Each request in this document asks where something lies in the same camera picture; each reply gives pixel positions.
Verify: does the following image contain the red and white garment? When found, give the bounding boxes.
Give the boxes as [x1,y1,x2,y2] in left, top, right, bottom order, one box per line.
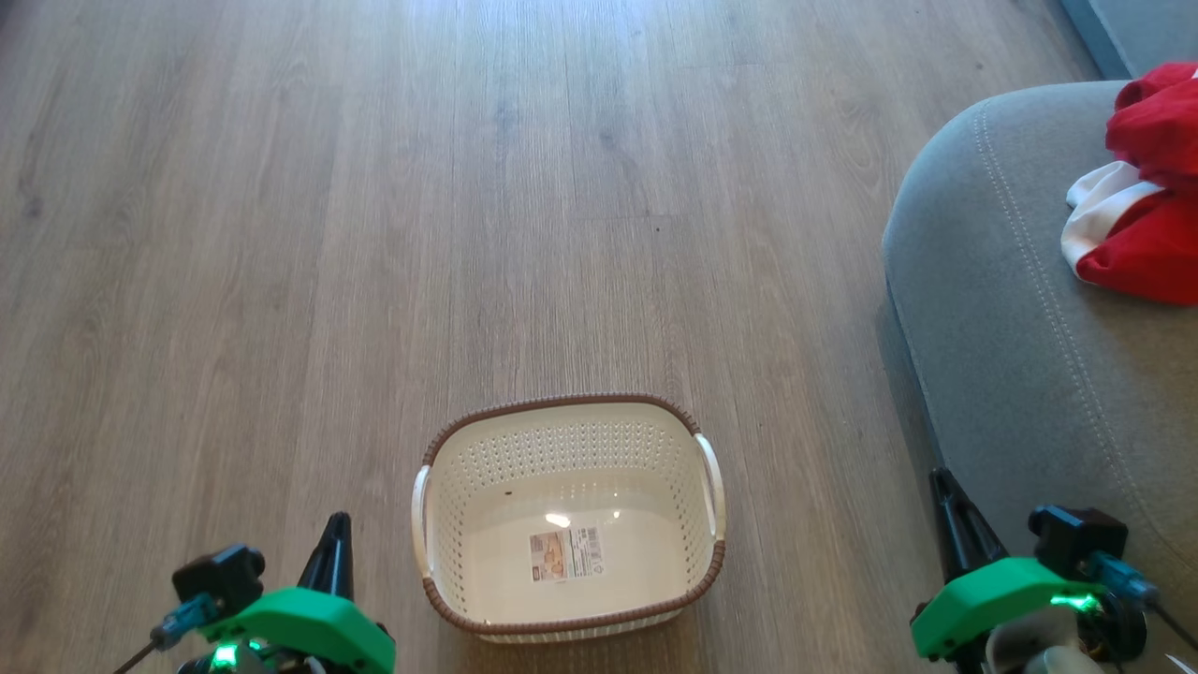
[1060,62,1198,307]

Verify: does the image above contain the teal plug left camera cable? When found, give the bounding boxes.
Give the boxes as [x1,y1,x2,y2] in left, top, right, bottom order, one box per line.
[112,594,223,674]

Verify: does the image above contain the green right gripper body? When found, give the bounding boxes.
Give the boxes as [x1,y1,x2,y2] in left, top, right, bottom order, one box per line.
[910,557,1110,674]

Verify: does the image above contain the teal plug camera cable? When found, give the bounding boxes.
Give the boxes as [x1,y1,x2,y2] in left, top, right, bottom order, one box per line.
[112,594,223,674]
[1086,552,1198,652]

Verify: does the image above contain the paper label sticker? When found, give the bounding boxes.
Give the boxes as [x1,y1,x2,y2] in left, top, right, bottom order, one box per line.
[529,526,606,583]

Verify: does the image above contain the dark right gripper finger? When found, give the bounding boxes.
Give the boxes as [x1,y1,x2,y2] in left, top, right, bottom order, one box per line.
[929,468,1010,583]

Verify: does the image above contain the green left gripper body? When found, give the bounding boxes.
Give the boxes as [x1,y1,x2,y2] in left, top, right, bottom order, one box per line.
[178,588,396,674]

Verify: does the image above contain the cream plastic laundry basket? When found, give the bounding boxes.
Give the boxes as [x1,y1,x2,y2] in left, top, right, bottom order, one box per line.
[410,393,728,645]

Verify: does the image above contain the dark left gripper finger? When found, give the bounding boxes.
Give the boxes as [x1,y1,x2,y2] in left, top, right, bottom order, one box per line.
[298,512,355,600]

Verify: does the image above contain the teal plug right camera cable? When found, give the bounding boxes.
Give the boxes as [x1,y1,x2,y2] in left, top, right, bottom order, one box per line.
[1086,552,1198,652]

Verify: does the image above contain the grey fabric sofa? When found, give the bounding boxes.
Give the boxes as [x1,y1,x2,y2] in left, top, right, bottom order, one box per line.
[882,81,1198,674]

